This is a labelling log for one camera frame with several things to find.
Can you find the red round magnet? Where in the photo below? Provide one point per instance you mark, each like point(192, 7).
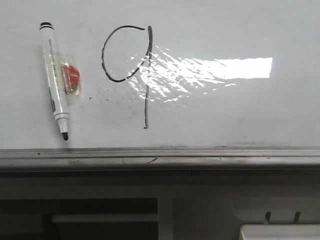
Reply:
point(71, 77)

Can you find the clear adhesive tape piece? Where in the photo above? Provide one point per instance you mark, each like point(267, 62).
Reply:
point(53, 63)

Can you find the white black whiteboard marker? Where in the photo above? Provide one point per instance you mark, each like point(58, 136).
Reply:
point(57, 95)

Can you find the white whiteboard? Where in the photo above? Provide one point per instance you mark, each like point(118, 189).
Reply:
point(164, 73)

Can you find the white horizontal bar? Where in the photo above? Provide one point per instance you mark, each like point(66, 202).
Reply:
point(105, 218)

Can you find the white box lower right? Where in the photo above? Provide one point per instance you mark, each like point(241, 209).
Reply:
point(280, 232)

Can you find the left metal hook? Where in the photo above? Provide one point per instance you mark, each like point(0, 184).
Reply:
point(267, 217)

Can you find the metal hook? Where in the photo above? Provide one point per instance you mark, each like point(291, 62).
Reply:
point(267, 217)
point(296, 218)

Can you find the right metal hook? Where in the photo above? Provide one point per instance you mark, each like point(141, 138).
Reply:
point(296, 218)

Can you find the aluminium whiteboard tray rail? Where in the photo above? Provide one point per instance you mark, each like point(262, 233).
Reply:
point(157, 158)

